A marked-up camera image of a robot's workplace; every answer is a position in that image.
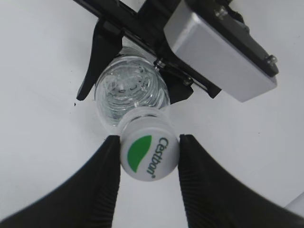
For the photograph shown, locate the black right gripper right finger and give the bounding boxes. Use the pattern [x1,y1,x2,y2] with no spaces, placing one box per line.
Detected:
[178,134,304,228]

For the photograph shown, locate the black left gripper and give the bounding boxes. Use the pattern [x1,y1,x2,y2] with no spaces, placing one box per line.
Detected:
[76,0,221,105]

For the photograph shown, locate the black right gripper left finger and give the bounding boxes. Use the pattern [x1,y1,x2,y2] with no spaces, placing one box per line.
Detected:
[0,135,121,228]

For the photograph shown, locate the clear Cestbon water bottle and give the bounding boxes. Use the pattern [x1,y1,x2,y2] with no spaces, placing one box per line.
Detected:
[94,47,171,133]

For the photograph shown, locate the white green bottle cap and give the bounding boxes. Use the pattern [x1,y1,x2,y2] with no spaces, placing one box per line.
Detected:
[121,116,180,181]

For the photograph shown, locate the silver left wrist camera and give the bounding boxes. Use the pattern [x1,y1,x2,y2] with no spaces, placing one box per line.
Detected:
[163,0,278,102]

